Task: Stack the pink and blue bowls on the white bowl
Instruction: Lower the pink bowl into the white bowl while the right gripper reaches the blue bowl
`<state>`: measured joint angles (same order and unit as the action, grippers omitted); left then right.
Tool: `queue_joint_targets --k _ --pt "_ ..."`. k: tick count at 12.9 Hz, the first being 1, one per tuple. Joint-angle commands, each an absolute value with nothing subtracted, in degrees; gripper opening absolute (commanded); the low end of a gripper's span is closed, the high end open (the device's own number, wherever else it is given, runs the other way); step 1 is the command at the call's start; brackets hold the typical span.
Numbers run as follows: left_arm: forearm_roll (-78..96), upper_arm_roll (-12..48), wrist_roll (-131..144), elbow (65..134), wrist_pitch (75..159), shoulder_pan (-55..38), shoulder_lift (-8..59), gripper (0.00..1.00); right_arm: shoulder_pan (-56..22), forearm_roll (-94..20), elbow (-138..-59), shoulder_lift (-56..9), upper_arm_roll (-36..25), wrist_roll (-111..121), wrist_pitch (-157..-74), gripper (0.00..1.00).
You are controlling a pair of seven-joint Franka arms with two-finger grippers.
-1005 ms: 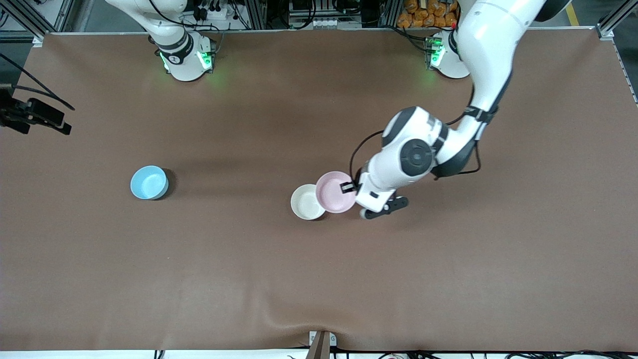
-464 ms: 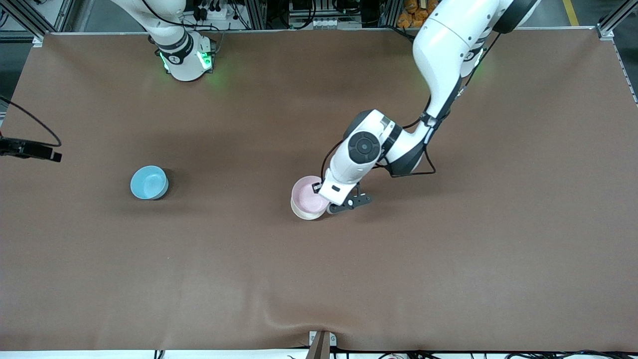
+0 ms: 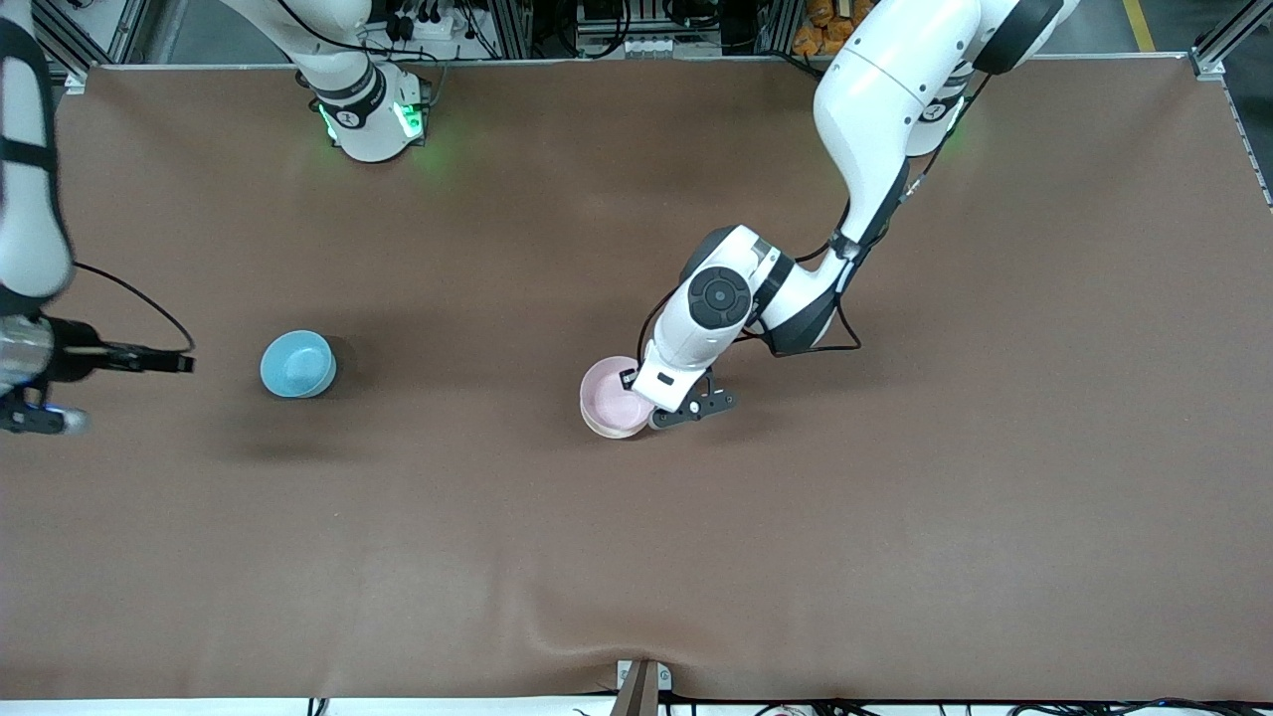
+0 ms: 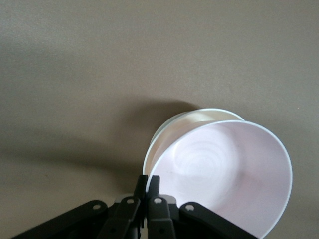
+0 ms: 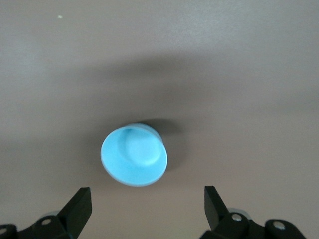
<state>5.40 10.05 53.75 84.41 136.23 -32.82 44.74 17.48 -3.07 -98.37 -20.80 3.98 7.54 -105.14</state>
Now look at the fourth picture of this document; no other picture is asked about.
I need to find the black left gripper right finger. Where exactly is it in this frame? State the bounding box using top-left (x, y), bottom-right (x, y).
top-left (147, 175), bottom-right (260, 239)

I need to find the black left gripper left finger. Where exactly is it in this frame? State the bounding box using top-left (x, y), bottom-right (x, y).
top-left (11, 175), bottom-right (148, 239)

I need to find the pink bowl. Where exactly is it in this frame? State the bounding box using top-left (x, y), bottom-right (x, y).
top-left (146, 120), bottom-right (293, 239)

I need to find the white bowl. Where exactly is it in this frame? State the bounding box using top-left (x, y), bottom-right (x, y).
top-left (143, 108), bottom-right (246, 176)

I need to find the brown table cover mat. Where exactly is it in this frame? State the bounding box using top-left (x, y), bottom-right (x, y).
top-left (0, 0), bottom-right (319, 239)

